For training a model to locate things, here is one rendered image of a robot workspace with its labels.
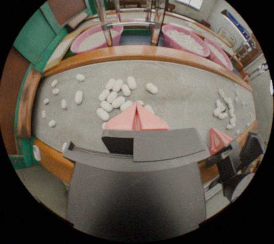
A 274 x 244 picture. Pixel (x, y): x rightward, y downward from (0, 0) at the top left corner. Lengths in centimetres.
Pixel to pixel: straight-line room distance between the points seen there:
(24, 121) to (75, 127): 29
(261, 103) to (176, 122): 469
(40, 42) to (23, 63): 15
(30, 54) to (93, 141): 51
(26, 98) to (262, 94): 522
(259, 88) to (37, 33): 525
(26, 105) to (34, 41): 32
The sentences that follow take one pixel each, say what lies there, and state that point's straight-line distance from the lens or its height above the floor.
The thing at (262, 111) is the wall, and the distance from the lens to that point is 482.
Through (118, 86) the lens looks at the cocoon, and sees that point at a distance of 20.
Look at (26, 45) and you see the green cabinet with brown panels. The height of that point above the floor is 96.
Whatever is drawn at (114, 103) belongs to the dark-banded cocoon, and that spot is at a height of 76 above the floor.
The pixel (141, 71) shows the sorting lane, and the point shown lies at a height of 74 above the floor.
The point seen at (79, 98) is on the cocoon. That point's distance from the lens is 24.
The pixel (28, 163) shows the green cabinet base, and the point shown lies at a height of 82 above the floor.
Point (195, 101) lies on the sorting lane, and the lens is 27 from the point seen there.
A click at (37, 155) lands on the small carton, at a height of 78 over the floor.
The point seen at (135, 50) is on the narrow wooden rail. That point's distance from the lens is 27.
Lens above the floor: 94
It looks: 76 degrees down
